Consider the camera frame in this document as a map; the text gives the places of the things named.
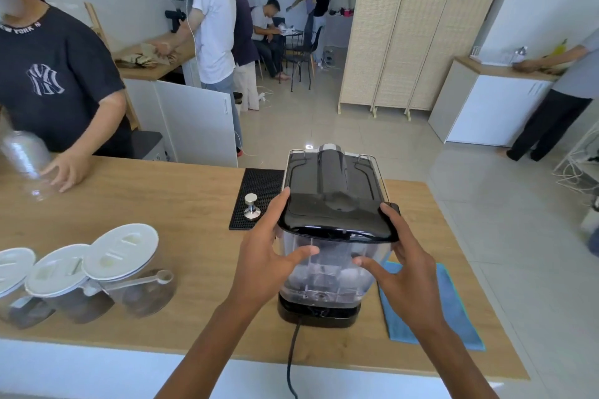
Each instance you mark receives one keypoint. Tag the person's right hand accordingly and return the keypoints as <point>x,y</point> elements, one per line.
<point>412,286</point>

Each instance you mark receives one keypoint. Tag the person's left hand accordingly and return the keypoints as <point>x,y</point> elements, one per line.
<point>259,267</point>

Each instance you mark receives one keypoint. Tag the person's left thumb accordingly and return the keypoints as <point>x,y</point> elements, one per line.
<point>302,256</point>

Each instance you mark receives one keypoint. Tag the person's right thumb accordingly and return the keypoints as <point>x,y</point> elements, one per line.
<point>372,267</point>

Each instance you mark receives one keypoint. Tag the clear water tank black lid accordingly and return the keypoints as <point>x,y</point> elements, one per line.
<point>337,216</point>

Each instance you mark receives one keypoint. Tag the person's right forearm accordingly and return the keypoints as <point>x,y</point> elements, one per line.
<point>449,366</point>

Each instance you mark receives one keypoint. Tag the person's left forearm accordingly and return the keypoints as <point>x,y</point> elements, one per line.
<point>210,352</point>

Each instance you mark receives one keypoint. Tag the steel coffee tamper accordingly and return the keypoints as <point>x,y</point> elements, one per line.
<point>252,208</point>

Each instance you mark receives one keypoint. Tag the black rubber tamping mat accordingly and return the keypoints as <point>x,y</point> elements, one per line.
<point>262,183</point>

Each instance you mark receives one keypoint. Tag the blue cleaning cloth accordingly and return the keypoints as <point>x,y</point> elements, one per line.
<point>449,305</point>

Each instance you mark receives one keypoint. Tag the black coffee machine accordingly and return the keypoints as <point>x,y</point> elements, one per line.
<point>334,169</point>

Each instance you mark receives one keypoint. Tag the clear plastic scoop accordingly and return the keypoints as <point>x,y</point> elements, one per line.
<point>140,281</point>

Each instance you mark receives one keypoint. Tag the clear jar white lid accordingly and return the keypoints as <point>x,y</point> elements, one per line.
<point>126,244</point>
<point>14,282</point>
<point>61,272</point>

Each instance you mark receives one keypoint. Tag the white counter wooden top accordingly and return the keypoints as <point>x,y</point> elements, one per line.
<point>192,118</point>

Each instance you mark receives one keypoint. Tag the grey bin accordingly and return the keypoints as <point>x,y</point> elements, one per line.
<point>149,145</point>

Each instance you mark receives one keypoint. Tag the white cabinet wooden top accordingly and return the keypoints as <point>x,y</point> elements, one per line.
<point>482,104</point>

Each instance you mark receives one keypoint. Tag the black chair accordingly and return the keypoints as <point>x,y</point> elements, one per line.
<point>304,55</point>

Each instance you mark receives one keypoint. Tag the woven folding screen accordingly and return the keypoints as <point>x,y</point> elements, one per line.
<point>412,48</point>

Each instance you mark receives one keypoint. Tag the pile of brown paper bags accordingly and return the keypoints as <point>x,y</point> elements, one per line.
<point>140,57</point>

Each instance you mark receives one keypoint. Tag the clear plastic bottle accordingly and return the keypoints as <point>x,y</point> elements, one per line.
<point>23,155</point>

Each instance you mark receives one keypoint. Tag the wooden ladder frame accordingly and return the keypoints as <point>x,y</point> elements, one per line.
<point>98,24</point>

